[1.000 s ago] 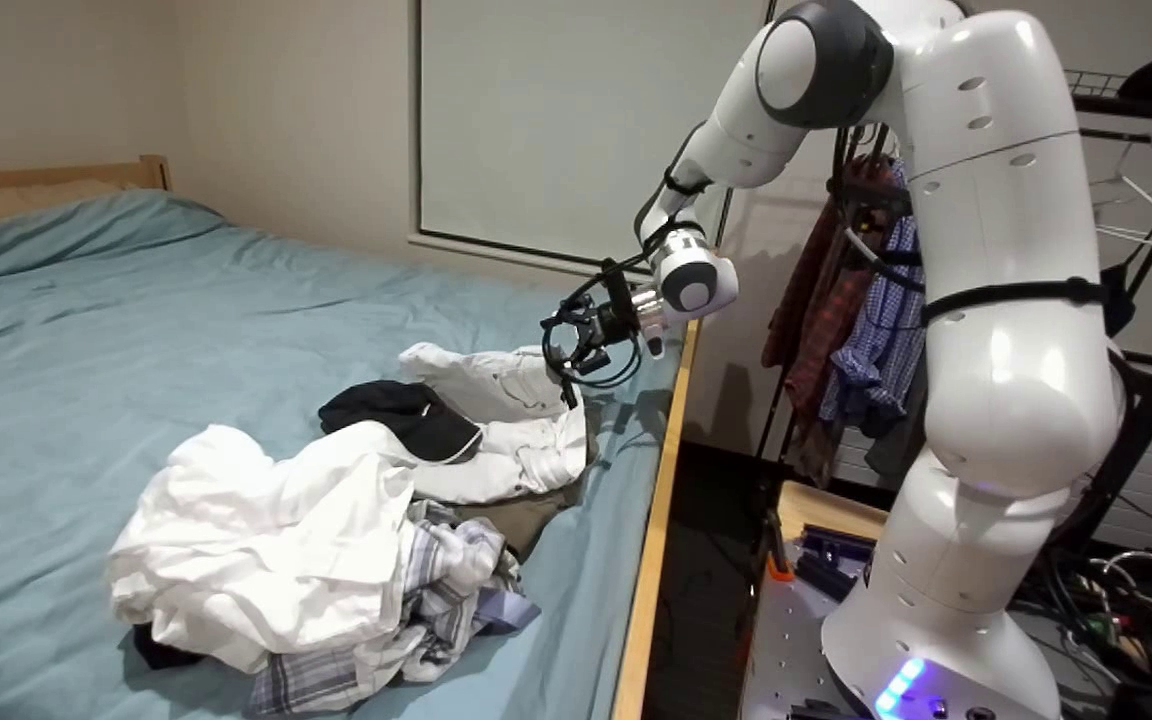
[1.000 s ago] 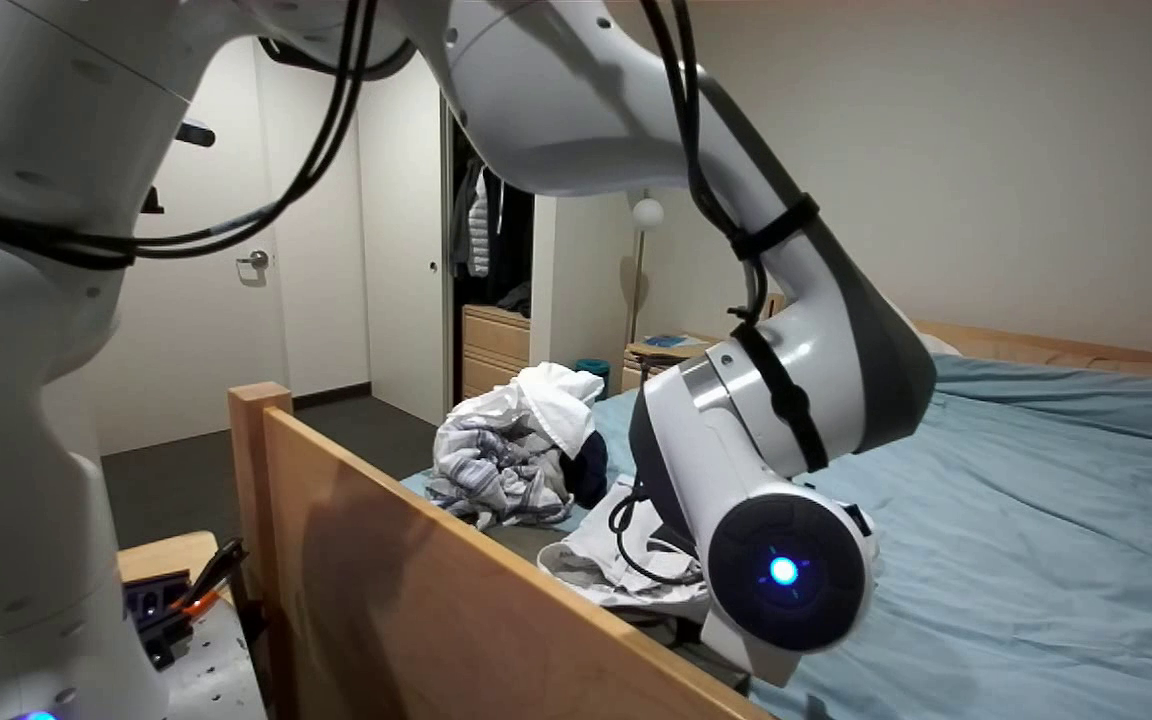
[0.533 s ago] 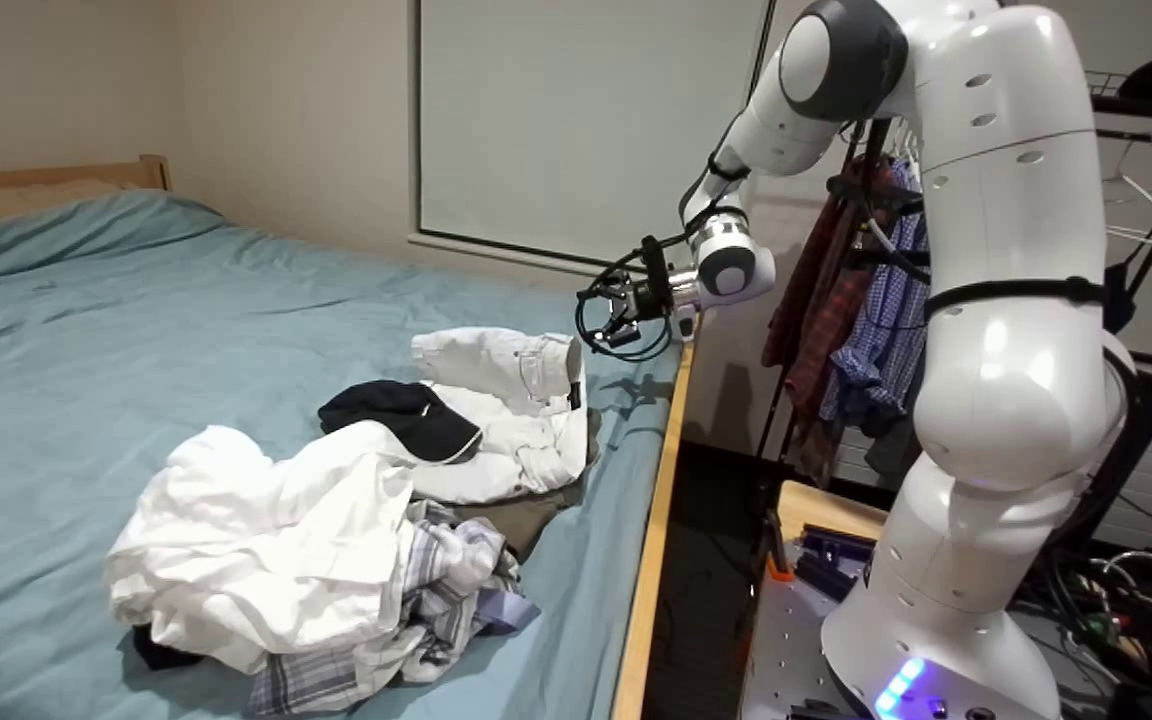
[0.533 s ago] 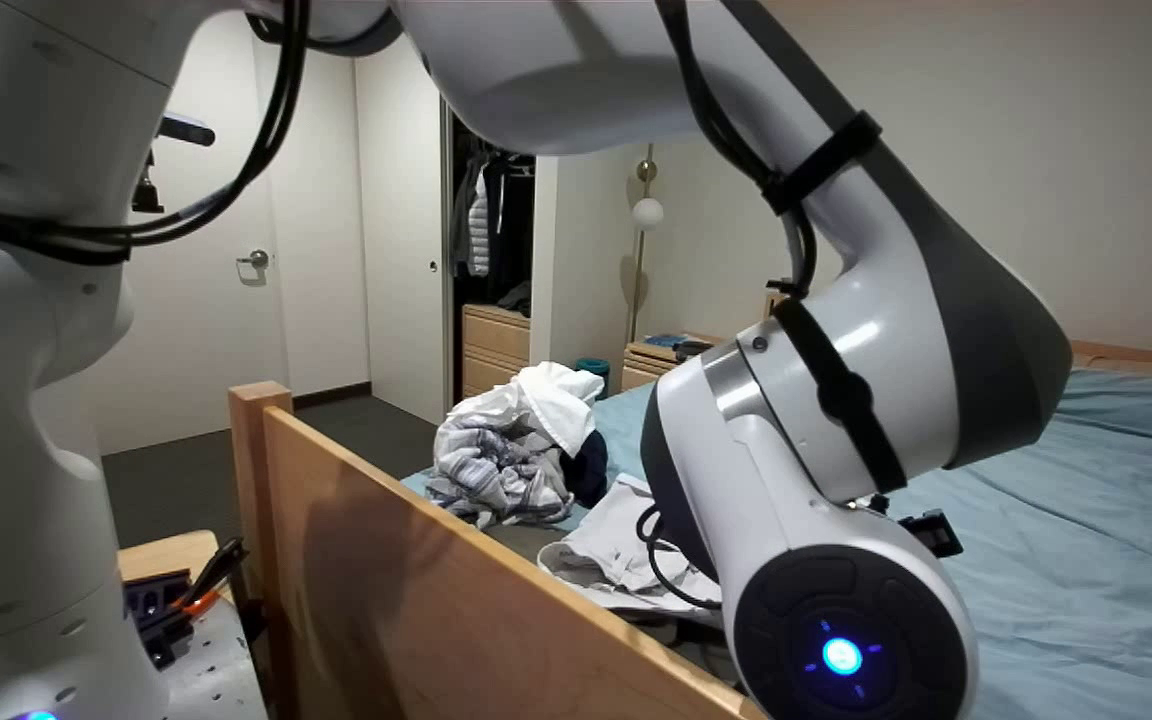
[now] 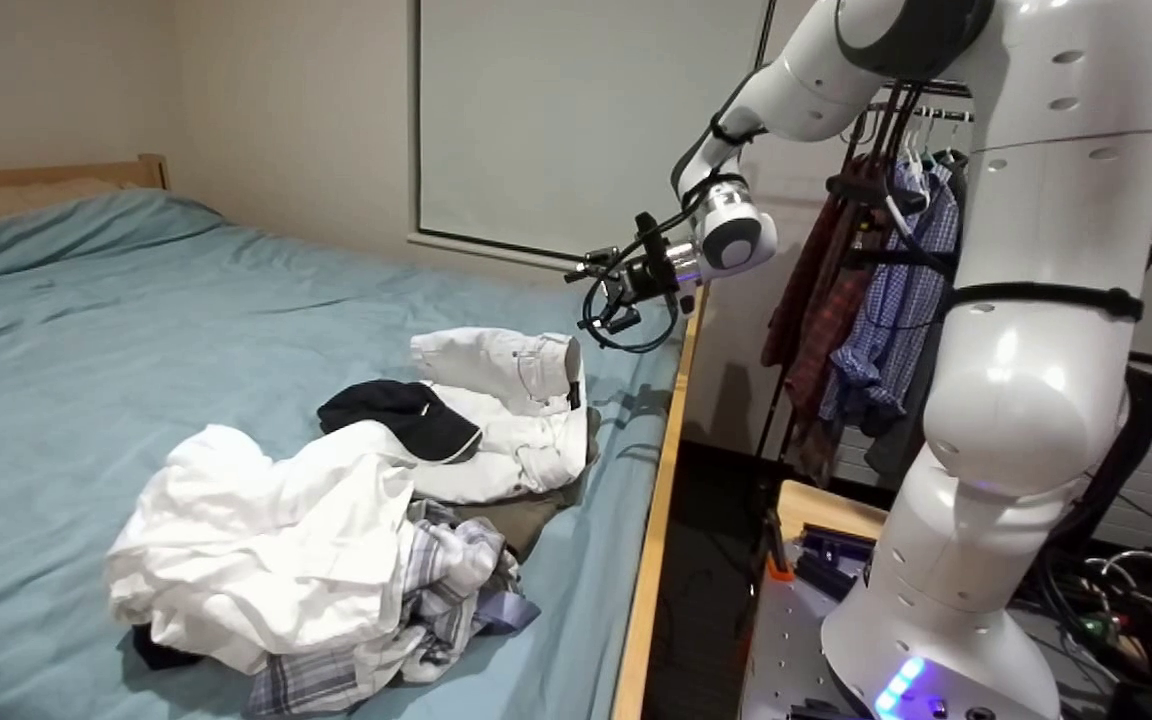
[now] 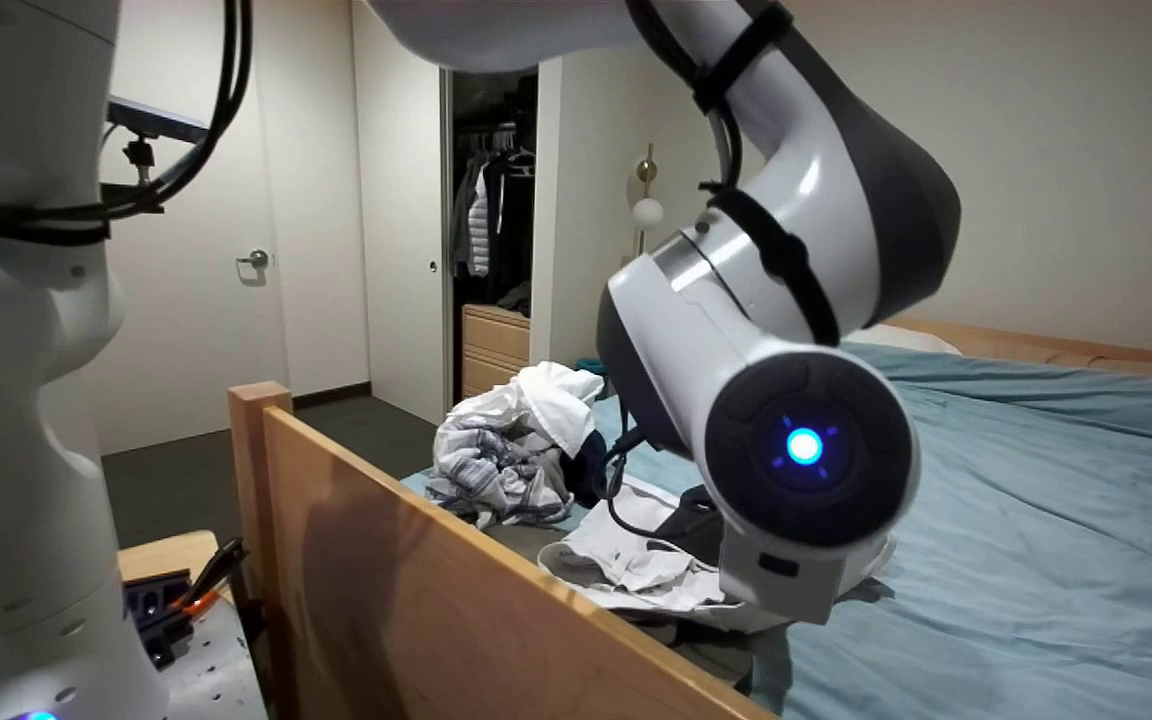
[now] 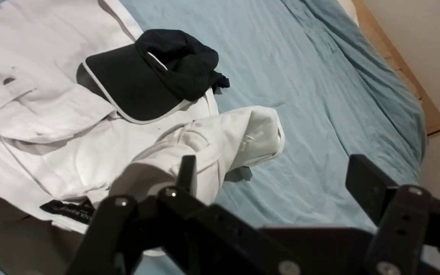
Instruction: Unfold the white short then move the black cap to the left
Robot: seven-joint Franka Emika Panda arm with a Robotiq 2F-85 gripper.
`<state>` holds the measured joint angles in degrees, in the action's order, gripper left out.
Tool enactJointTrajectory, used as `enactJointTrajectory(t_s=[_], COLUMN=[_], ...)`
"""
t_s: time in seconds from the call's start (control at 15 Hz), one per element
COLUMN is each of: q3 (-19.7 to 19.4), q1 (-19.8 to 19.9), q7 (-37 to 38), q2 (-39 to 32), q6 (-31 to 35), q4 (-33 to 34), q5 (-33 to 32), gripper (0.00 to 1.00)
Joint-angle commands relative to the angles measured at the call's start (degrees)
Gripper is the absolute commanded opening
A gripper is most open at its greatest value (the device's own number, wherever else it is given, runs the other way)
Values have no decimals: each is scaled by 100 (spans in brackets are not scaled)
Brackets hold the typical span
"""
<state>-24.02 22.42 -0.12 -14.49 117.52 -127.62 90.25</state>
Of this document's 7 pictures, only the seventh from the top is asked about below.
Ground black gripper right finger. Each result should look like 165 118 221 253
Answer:
347 153 440 275

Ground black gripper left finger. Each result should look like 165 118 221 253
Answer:
65 153 302 275

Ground black cap with white trim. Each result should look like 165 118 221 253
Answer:
75 28 232 126

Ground white shorts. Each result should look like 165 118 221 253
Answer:
0 0 287 259

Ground grey olive cloth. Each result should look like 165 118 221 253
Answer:
0 189 91 275

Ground light blue bed sheet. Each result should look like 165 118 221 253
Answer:
0 0 431 275

